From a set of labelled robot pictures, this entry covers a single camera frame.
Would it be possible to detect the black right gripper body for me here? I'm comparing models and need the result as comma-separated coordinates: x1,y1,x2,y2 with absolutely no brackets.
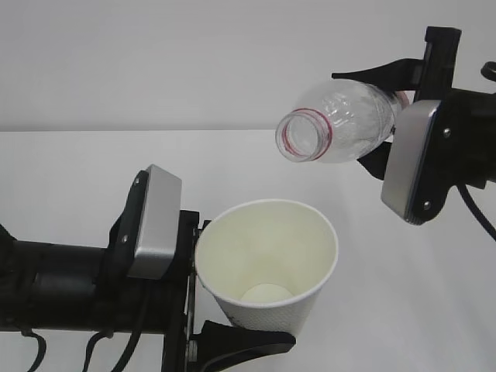
412,26,489,191

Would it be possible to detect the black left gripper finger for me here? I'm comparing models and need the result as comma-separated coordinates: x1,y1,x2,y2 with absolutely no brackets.
198,219,211,233
189,321,296,372

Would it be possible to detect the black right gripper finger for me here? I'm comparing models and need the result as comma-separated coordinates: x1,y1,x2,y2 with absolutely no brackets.
331,58,424,92
357,142,391,181

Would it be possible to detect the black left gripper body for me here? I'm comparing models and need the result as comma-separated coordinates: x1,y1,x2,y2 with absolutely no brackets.
95,208,206,372

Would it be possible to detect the clear Nongfu Spring water bottle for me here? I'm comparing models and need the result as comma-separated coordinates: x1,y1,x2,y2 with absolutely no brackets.
275,79,409,163

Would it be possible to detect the white paper cup green logo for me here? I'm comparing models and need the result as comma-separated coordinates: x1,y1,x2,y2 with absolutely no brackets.
195,199,339,336

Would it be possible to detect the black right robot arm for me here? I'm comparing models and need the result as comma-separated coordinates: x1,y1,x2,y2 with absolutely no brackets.
332,26,495,193

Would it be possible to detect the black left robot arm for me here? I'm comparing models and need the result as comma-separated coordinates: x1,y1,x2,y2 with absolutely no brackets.
1,211,296,371

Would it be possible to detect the black left camera cable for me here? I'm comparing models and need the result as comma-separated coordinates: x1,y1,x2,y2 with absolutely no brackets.
21,282,150,372

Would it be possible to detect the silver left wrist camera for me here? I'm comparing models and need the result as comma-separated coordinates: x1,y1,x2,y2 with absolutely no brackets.
107,164,182,280

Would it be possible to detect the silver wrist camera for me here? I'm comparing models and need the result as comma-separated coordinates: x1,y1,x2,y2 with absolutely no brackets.
107,164,182,280
381,100,441,226

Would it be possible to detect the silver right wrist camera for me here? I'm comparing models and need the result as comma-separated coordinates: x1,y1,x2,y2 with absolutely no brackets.
381,100,441,226

